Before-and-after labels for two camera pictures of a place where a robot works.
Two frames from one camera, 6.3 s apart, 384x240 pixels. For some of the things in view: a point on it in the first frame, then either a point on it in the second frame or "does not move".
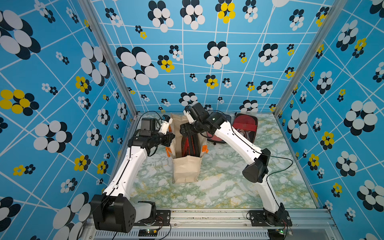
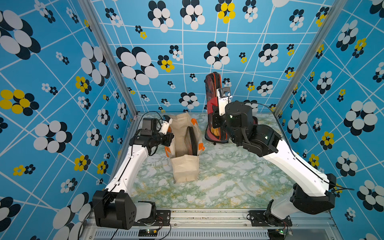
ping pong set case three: [191, 145] → [213, 82]
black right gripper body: [192, 129] → [232, 135]
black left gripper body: [160, 138] does not move
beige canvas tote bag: [185, 169] does not move
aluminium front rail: [226, 224] does not move
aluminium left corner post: [93, 22] does not move
